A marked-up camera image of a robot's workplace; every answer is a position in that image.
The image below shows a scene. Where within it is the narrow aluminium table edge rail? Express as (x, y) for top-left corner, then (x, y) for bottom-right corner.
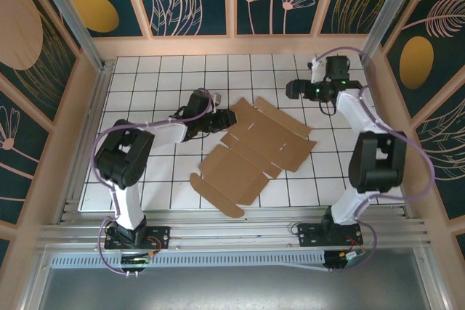
(60, 205), (408, 222)

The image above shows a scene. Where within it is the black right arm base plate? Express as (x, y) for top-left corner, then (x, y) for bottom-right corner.
(296, 222), (364, 249)

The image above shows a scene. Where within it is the green circuit board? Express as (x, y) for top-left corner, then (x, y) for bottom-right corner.
(341, 250), (367, 262)
(119, 254), (152, 266)

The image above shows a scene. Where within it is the brown cardboard box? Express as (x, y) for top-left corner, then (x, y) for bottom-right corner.
(189, 96), (318, 219)

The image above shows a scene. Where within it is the wide aluminium base rail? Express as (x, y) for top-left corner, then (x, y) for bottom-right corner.
(36, 219), (432, 252)

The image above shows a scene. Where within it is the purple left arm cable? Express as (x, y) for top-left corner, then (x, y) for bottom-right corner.
(91, 87), (219, 277)

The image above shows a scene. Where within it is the aluminium corner post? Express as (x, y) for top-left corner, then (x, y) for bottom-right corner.
(358, 0), (426, 67)
(28, 0), (107, 72)

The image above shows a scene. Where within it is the grey sheet metal panel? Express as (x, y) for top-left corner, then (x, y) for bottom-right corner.
(21, 248), (448, 310)

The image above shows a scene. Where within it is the aluminium side rail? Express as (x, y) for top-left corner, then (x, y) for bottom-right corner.
(54, 61), (116, 224)

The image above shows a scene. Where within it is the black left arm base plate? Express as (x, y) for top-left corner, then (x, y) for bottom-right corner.
(104, 225), (171, 251)

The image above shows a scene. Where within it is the grey slotted cable duct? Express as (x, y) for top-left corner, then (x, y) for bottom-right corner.
(49, 250), (328, 272)

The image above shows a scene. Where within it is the red orange wire bundle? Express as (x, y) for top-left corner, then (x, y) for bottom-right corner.
(344, 235), (364, 253)
(145, 236), (163, 257)

